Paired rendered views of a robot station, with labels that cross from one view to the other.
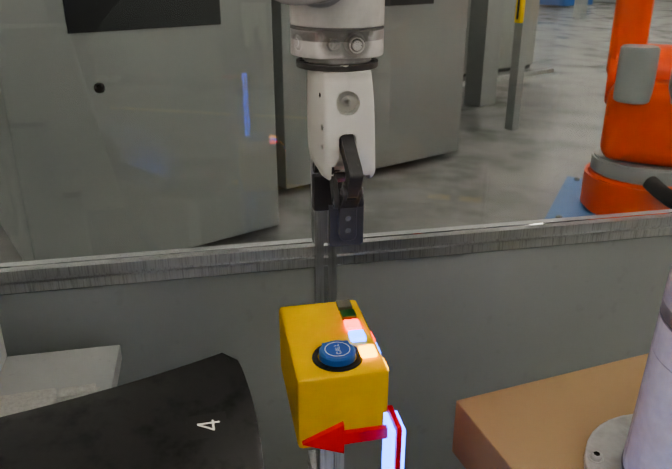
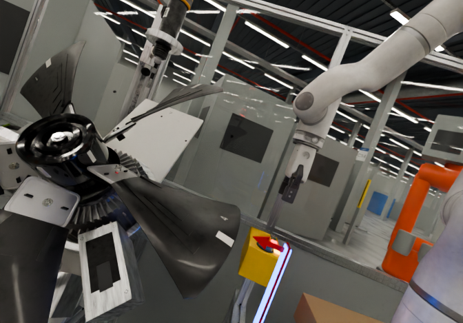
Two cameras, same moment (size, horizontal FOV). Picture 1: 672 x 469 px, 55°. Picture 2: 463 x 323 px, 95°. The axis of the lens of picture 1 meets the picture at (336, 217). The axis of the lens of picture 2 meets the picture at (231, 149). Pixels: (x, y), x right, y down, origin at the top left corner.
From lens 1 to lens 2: 0.16 m
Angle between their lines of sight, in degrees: 27
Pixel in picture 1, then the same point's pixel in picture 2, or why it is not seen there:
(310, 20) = (303, 128)
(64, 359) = not seen: hidden behind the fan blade
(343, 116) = (302, 158)
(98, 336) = not seen: hidden behind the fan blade
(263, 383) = (227, 266)
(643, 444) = not seen: outside the picture
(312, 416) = (248, 262)
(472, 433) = (305, 308)
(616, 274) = (382, 301)
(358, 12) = (319, 131)
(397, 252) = (294, 242)
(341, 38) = (311, 136)
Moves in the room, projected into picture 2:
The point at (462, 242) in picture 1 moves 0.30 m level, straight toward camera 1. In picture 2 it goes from (320, 251) to (309, 272)
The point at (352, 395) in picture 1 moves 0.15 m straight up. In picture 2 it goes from (265, 262) to (285, 213)
